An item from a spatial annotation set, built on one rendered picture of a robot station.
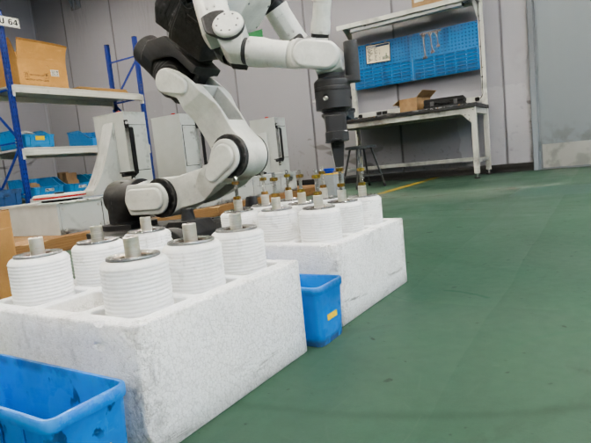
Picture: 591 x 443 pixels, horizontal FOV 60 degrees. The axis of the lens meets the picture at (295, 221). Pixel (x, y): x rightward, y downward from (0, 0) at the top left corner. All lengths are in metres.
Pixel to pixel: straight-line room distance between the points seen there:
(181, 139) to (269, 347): 3.18
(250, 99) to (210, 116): 5.84
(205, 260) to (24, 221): 2.70
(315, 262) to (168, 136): 3.05
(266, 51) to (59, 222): 2.12
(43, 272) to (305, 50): 0.74
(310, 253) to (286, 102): 6.17
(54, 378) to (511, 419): 0.61
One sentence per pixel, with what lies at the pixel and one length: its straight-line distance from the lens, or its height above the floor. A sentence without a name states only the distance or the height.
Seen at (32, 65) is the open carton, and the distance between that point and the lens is 6.52.
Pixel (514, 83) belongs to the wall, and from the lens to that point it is 6.24.
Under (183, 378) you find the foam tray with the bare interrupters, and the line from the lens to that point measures 0.75.
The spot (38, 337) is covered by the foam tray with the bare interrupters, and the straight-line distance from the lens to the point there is 0.86.
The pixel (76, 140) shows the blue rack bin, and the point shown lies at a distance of 7.01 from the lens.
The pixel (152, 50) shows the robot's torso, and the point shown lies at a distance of 1.90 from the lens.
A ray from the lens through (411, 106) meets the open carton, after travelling 5.96.
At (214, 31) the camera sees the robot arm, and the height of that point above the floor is 0.69.
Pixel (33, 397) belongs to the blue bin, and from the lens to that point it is 0.86.
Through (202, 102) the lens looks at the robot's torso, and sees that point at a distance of 1.74.
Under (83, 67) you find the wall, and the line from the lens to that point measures 10.11.
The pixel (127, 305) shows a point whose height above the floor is 0.19.
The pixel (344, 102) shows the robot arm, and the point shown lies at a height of 0.49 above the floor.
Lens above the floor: 0.36
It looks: 7 degrees down
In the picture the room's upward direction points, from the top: 6 degrees counter-clockwise
